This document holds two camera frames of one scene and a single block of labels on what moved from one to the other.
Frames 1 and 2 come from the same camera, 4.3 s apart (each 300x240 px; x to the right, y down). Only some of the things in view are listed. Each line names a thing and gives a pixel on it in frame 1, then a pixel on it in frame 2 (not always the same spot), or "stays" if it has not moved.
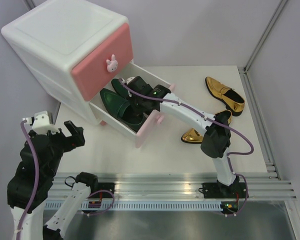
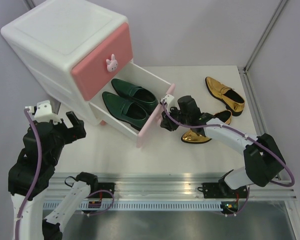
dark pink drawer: x=104 y=62 stays
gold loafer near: x=193 y=136 stays
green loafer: x=121 y=108 stays
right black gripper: x=137 y=110 to x=167 y=123
